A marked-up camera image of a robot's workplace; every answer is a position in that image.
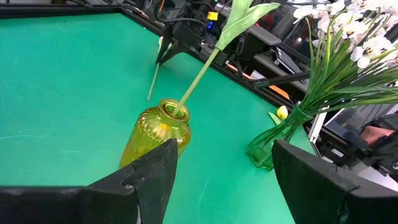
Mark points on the black diagonal frame strut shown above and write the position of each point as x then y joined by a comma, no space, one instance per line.
280,80

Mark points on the green table mat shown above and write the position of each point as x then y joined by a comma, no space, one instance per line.
62,109

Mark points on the person's hand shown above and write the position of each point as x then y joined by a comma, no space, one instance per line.
376,133

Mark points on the black aluminium table frame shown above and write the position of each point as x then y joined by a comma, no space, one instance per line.
62,9

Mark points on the yellow ribbed glass vase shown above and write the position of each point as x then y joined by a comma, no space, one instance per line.
149,133

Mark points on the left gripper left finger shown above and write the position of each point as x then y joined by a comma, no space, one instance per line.
146,186

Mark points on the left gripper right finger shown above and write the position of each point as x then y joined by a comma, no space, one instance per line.
320,193

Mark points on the green glass vase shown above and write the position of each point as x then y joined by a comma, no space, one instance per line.
264,149

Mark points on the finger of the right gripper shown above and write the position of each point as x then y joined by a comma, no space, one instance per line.
175,51
164,43

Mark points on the black keyboard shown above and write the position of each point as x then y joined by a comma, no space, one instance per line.
284,60

